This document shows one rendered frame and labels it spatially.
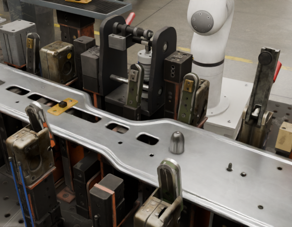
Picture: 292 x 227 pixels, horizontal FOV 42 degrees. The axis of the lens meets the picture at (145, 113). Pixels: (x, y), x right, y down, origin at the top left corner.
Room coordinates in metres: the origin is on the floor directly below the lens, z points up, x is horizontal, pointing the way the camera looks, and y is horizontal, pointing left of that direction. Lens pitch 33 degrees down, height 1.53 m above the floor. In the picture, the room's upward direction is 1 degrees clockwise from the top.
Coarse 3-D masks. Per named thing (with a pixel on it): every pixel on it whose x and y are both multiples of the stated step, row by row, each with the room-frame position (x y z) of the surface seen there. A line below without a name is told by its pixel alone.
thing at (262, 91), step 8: (264, 48) 0.76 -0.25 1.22; (272, 48) 0.76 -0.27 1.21; (264, 56) 0.73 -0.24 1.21; (272, 56) 0.72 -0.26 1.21; (264, 64) 0.72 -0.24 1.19; (272, 64) 0.74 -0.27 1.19; (256, 72) 0.75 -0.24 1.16; (264, 72) 0.75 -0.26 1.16; (272, 72) 0.73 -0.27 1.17; (256, 80) 0.75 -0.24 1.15; (264, 80) 0.75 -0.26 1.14; (272, 80) 0.74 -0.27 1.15; (256, 88) 0.75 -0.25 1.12; (264, 88) 0.74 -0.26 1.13; (256, 96) 0.75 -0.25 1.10; (264, 96) 0.73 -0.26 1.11; (264, 104) 0.72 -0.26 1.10; (248, 112) 0.74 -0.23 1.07; (264, 112) 0.73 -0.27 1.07; (248, 120) 0.73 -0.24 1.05
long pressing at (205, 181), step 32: (0, 64) 1.11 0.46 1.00; (0, 96) 0.91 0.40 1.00; (64, 96) 0.92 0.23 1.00; (64, 128) 0.76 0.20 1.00; (96, 128) 0.76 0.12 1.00; (128, 128) 0.77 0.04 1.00; (160, 128) 0.77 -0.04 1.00; (192, 128) 0.76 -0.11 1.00; (128, 160) 0.64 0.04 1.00; (160, 160) 0.65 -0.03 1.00; (192, 160) 0.65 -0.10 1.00; (224, 160) 0.65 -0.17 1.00; (256, 160) 0.65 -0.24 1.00; (288, 160) 0.64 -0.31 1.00; (192, 192) 0.55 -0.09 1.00; (224, 192) 0.55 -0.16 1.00; (256, 192) 0.55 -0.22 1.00; (288, 192) 0.55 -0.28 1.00; (256, 224) 0.47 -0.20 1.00; (288, 224) 0.47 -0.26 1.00
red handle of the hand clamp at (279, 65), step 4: (280, 64) 0.83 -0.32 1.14; (276, 68) 0.82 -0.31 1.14; (276, 72) 0.81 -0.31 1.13; (276, 76) 0.81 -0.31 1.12; (272, 84) 0.80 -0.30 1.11; (256, 104) 0.75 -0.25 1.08; (256, 108) 0.74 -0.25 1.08; (260, 108) 0.74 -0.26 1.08; (252, 112) 0.74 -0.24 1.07; (256, 112) 0.73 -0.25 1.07; (252, 116) 0.73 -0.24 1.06; (256, 116) 0.73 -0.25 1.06
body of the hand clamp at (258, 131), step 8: (272, 112) 0.77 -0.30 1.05; (256, 120) 0.76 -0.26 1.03; (240, 128) 0.75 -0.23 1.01; (248, 128) 0.73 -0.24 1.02; (256, 128) 0.72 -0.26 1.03; (264, 128) 0.72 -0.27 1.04; (240, 136) 0.74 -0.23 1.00; (248, 136) 0.73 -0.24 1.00; (256, 136) 0.72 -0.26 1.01; (264, 136) 0.72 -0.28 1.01; (248, 144) 0.73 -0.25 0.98; (256, 144) 0.72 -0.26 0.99; (264, 144) 0.75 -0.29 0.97
